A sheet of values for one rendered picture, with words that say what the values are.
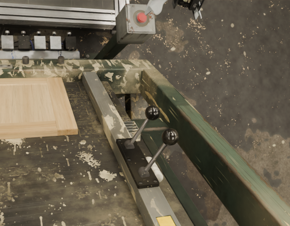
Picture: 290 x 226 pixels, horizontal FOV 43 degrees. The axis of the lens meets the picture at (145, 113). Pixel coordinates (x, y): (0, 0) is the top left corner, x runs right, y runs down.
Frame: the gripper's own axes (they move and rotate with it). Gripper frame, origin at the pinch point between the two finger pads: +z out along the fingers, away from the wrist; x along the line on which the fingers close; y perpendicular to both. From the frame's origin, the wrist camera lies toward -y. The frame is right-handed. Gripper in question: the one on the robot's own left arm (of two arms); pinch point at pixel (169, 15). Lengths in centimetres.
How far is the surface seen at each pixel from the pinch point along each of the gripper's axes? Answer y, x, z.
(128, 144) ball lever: 34.1, -14.3, 12.0
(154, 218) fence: 56, -15, 1
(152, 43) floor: -90, 43, 106
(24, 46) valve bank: -31, -39, 50
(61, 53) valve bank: -31, -24, 53
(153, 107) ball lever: 28.7, -9.2, 3.6
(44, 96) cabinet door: 2.3, -32.6, 37.4
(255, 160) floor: -19, 119, 144
